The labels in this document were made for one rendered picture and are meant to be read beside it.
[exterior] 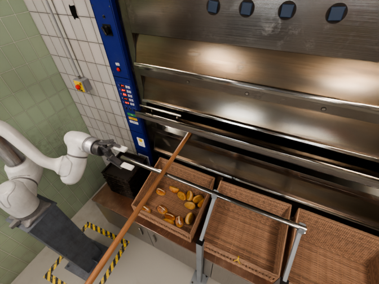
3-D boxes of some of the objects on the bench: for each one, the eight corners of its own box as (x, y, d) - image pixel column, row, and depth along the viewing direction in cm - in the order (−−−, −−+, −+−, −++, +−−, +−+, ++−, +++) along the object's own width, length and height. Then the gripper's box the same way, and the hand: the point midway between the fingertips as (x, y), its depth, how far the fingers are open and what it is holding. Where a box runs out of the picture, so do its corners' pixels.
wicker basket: (163, 173, 204) (159, 155, 185) (214, 194, 185) (216, 176, 166) (133, 214, 173) (126, 197, 154) (191, 244, 154) (190, 229, 135)
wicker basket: (217, 196, 183) (220, 178, 164) (282, 220, 165) (293, 203, 146) (197, 248, 151) (197, 233, 132) (274, 284, 133) (286, 274, 114)
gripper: (93, 125, 99) (128, 136, 92) (109, 158, 116) (139, 169, 109) (82, 134, 94) (117, 146, 87) (100, 167, 112) (131, 180, 105)
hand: (127, 159), depth 99 cm, fingers open, 13 cm apart
